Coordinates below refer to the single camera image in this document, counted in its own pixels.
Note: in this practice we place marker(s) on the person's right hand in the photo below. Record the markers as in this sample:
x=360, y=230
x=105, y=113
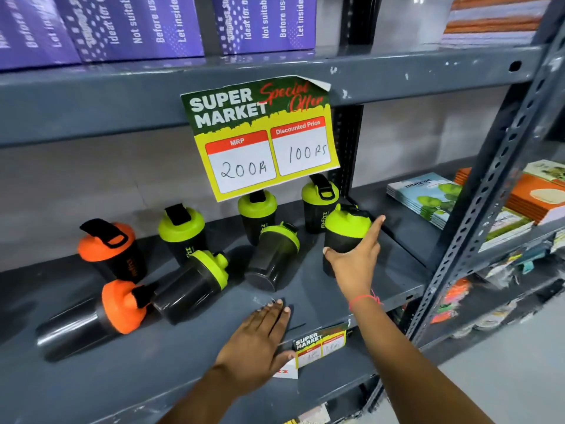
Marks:
x=355, y=269

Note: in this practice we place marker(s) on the person's left hand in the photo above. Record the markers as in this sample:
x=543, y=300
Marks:
x=254, y=348

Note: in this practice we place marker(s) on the person's right thumb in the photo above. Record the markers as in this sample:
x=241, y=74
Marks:
x=332, y=253

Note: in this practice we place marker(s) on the person's left thumb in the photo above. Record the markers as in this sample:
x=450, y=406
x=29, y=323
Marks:
x=284, y=358

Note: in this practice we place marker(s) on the green lid black shaker bottle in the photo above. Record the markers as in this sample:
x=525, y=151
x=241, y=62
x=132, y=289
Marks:
x=271, y=256
x=344, y=233
x=258, y=216
x=182, y=233
x=190, y=286
x=318, y=207

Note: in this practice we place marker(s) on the person's left forearm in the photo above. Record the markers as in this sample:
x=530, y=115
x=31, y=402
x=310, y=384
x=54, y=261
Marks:
x=207, y=399

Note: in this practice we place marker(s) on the person's right forearm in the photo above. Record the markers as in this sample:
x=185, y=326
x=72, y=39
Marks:
x=406, y=370

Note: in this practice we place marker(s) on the white paper label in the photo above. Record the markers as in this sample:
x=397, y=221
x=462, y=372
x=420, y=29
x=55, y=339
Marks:
x=287, y=371

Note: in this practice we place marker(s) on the small green yellow offer sign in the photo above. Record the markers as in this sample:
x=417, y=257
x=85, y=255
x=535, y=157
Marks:
x=320, y=344

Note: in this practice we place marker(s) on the stack of green leaf books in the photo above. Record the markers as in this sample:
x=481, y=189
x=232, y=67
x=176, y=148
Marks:
x=426, y=196

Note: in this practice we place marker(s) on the orange and green packets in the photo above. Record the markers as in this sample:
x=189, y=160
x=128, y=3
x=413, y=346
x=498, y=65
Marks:
x=452, y=300

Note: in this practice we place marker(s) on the large green yellow offer sign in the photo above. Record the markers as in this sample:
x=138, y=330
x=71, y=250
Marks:
x=260, y=136

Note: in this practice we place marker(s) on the stack of green white books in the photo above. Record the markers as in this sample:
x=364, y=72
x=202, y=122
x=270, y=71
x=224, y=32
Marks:
x=507, y=227

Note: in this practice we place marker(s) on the orange lid black shaker bottle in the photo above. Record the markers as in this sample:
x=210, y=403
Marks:
x=88, y=320
x=112, y=253

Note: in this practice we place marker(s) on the stack of orange cover books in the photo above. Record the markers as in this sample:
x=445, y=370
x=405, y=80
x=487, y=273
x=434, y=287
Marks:
x=529, y=200

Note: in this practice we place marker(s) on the pale green cover book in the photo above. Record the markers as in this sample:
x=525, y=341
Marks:
x=549, y=169

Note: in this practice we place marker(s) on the purple printed box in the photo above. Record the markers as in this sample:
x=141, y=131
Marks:
x=31, y=30
x=132, y=24
x=265, y=21

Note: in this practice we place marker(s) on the dark grey metal shelving rack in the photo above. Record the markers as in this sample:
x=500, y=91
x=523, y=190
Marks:
x=110, y=97

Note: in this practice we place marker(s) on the stack of orange white notebooks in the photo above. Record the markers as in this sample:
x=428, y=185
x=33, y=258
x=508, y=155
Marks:
x=494, y=19

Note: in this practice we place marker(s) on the perforated grey metal rack post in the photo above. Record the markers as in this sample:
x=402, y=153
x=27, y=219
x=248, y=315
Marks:
x=494, y=180

